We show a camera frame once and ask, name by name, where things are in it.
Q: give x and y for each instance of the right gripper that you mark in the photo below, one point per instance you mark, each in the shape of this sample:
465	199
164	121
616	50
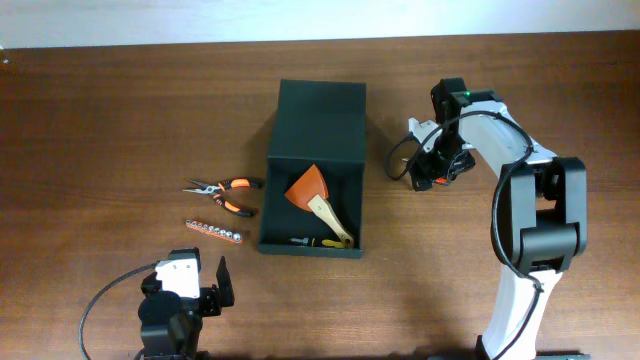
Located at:
426	171

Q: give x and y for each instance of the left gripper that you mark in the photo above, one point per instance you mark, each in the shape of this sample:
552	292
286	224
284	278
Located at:
213	301

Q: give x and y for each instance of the orange socket bit rail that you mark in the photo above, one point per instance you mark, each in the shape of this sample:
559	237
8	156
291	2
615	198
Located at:
214	231

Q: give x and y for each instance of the yellow black stubby screwdriver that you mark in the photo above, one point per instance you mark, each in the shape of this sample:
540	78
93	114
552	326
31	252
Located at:
313	242

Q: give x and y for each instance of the orange black long-nose pliers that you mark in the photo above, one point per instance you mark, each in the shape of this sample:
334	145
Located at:
218	192

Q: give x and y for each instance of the orange scraper wooden handle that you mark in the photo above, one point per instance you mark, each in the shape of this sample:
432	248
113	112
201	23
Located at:
310	193

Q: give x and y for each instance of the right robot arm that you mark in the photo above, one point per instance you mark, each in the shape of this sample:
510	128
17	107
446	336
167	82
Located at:
538	211

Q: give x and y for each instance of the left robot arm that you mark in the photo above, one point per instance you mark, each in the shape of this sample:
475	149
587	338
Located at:
175	305

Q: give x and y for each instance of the dark green open box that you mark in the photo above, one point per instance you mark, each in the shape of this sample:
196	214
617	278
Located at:
324	124

